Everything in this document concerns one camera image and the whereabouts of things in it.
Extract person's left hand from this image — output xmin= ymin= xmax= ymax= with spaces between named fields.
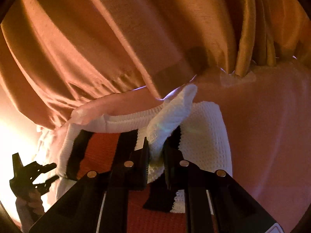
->
xmin=15 ymin=191 xmax=45 ymax=214

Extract pink floral bed sheet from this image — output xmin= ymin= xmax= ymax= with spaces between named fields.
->
xmin=34 ymin=64 xmax=311 ymax=233

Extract white knitted sweater red black stripes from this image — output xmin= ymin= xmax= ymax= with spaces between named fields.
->
xmin=57 ymin=84 xmax=234 ymax=233

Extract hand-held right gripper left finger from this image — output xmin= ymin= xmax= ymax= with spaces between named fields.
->
xmin=29 ymin=136 xmax=149 ymax=233

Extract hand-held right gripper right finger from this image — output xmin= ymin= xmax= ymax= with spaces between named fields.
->
xmin=164 ymin=140 xmax=285 ymax=233

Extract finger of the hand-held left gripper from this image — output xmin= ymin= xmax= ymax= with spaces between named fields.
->
xmin=31 ymin=163 xmax=58 ymax=175
xmin=33 ymin=175 xmax=60 ymax=190

